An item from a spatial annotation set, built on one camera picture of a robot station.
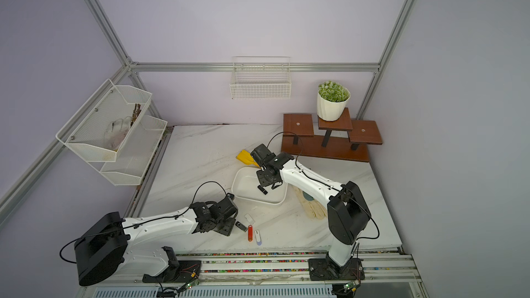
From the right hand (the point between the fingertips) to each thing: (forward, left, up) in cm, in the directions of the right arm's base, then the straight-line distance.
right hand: (271, 179), depth 87 cm
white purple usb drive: (-21, +6, -10) cm, 24 cm away
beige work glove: (-10, -19, -10) cm, 24 cm away
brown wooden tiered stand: (+29, -40, -8) cm, 50 cm away
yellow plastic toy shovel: (+19, +13, -9) cm, 25 cm away
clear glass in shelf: (+11, +59, +20) cm, 63 cm away
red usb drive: (-19, +9, -10) cm, 23 cm away
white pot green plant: (+21, -25, +24) cm, 41 cm away
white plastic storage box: (+2, +12, -9) cm, 15 cm away
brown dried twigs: (+18, +54, +23) cm, 61 cm away
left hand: (-16, +20, -10) cm, 27 cm away
